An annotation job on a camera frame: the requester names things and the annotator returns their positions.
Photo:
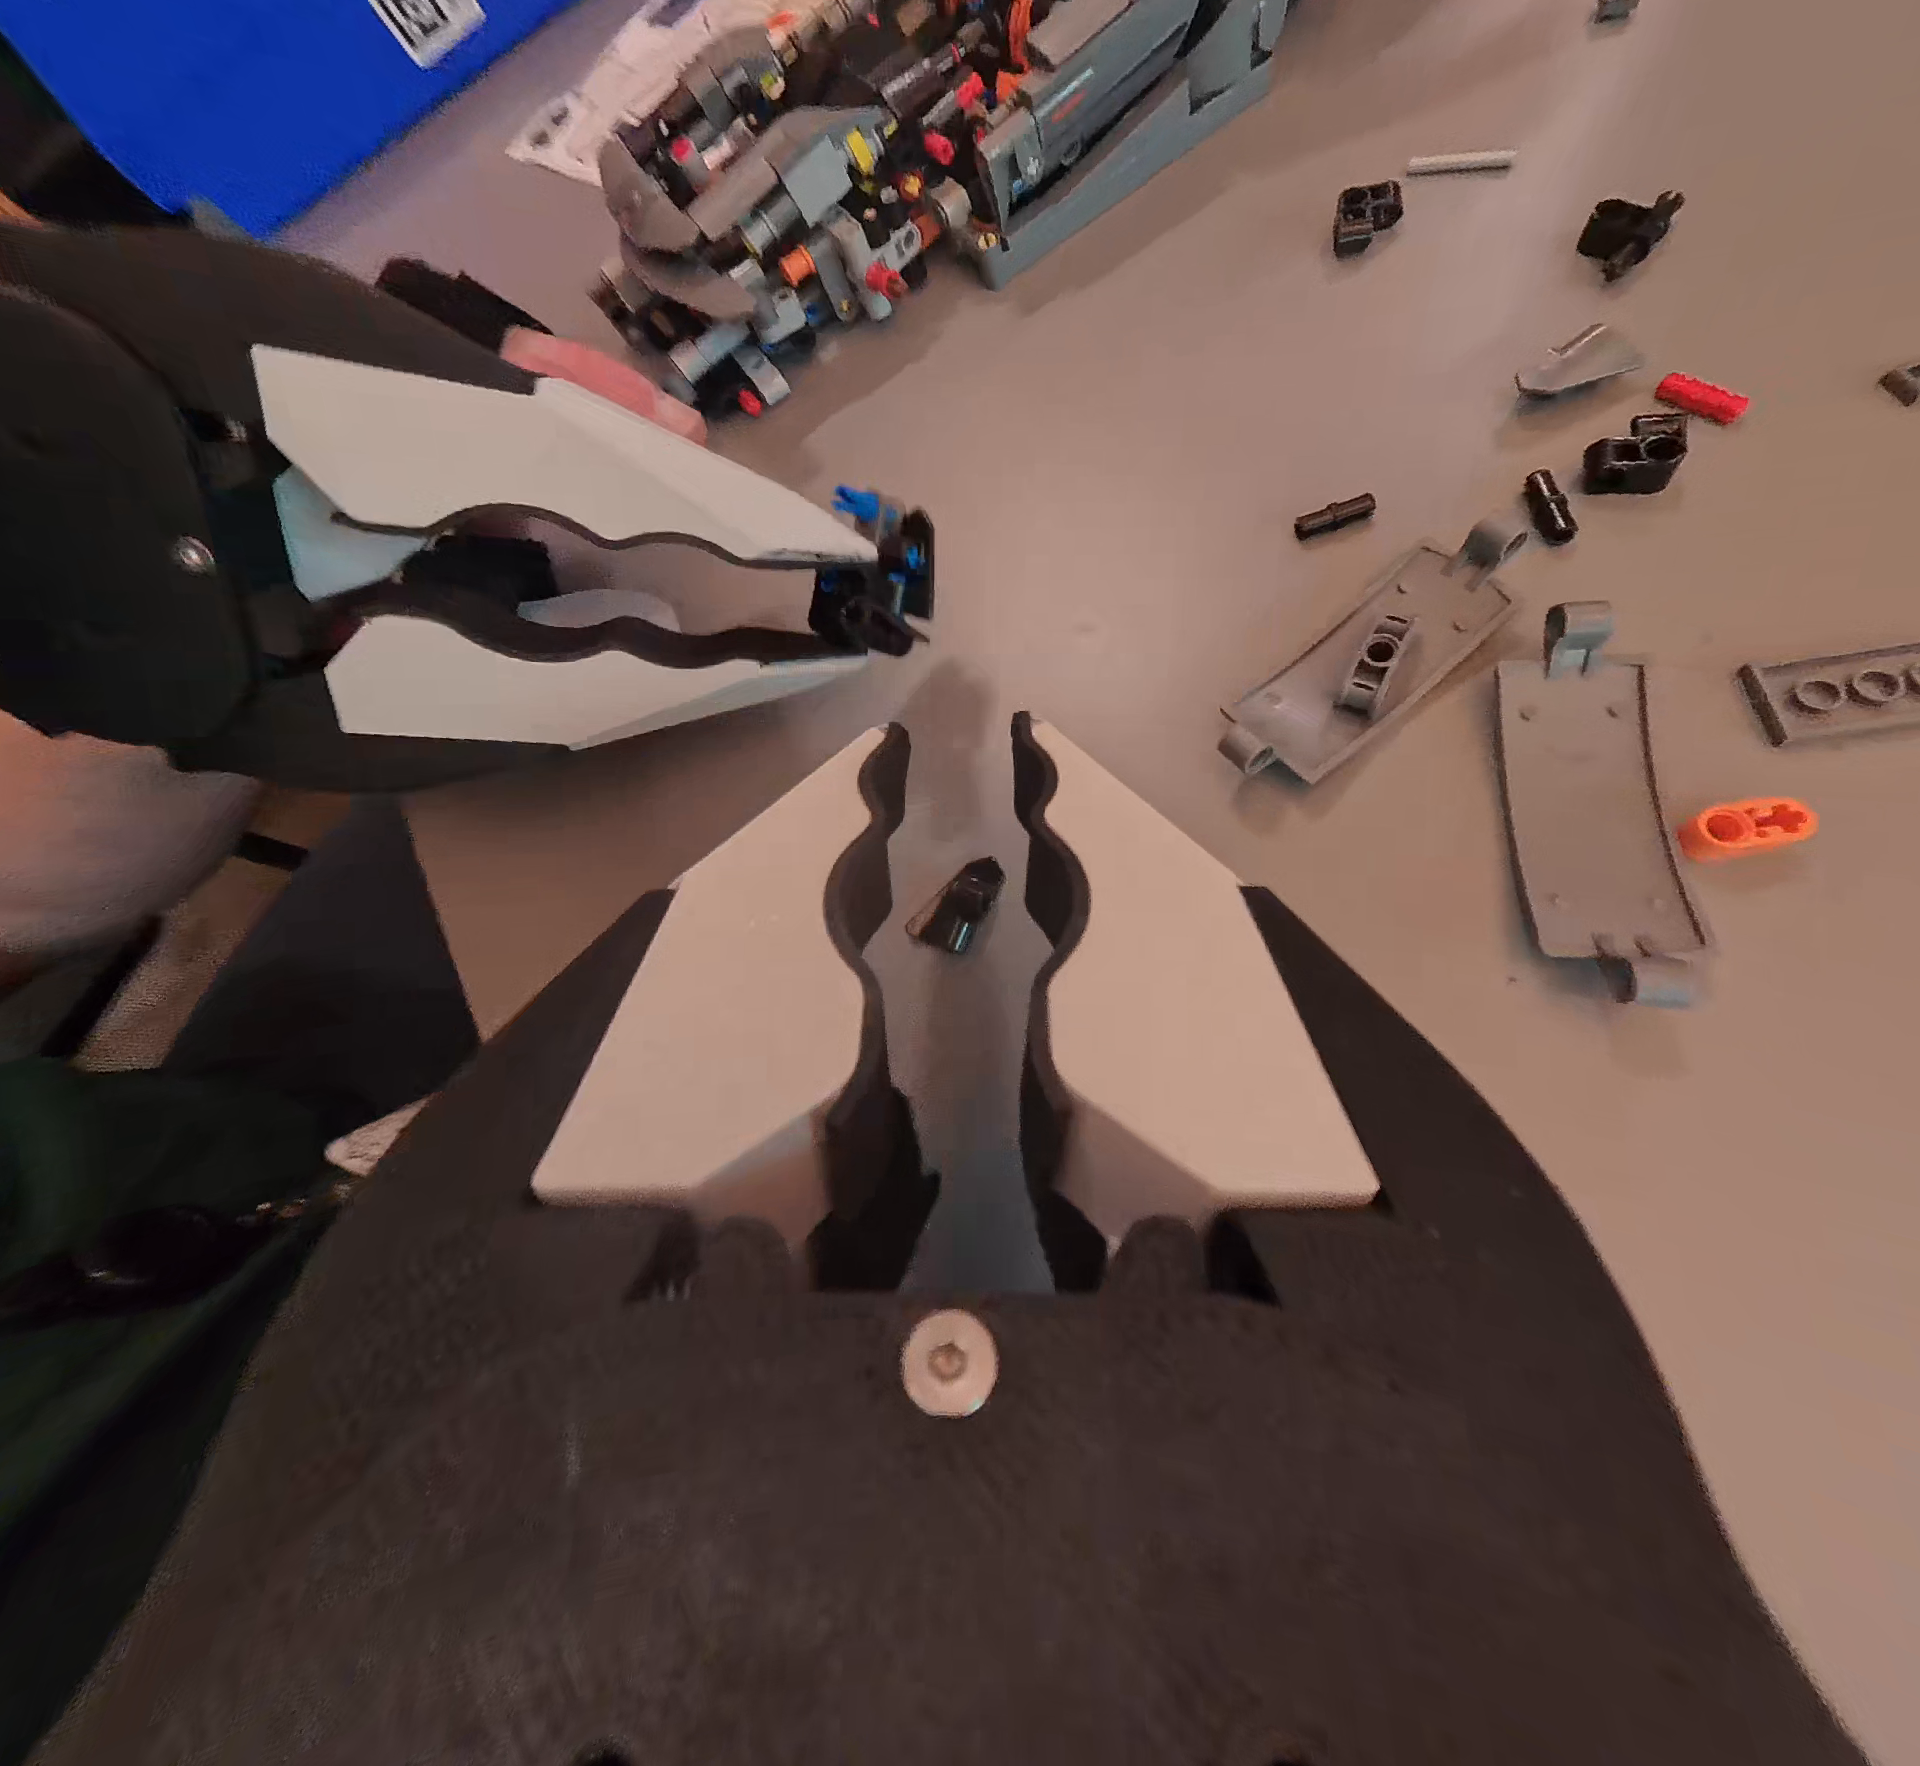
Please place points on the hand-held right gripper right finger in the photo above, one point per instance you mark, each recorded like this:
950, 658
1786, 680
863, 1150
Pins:
1200, 1047

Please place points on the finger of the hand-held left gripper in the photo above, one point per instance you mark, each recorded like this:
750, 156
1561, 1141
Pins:
525, 700
525, 447

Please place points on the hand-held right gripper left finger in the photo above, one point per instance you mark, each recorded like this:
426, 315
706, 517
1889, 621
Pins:
704, 1033

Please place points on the small black lego piece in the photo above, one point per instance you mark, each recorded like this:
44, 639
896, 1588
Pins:
960, 904

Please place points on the black lego assembly blue pins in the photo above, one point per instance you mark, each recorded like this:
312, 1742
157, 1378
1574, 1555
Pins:
876, 597

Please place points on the grey curved lego panel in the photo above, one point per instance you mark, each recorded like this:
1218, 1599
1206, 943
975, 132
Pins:
1591, 806

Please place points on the grey lego car model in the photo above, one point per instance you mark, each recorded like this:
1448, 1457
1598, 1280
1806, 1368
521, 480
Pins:
1080, 73

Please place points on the grey lego panel with beam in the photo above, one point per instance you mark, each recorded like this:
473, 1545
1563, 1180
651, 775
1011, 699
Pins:
1321, 709

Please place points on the long black lego pin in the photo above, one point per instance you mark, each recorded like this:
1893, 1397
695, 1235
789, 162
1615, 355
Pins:
1334, 517

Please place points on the orange lego beam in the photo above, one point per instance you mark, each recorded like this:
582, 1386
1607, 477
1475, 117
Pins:
1740, 829

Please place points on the grey lego plate with holes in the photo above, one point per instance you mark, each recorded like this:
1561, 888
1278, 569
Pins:
1836, 695

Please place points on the black double lego connector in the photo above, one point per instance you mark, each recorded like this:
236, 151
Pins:
1632, 456

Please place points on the grey lego wedge piece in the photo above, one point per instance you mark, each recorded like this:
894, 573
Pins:
1574, 367

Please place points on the red lego piece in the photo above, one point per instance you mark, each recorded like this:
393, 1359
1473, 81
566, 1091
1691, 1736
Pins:
1702, 398

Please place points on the black lego connector with pin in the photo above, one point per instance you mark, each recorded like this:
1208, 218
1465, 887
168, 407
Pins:
1624, 233

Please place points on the light grey lego axle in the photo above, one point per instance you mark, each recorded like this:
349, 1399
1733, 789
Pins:
1459, 163

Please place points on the person's left hand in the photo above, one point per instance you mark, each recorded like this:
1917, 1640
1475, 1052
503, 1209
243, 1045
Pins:
600, 371

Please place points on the white sticker sheet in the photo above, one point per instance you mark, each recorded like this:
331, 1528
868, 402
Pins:
676, 42

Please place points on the blue plastic bin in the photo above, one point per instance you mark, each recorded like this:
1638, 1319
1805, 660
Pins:
223, 28

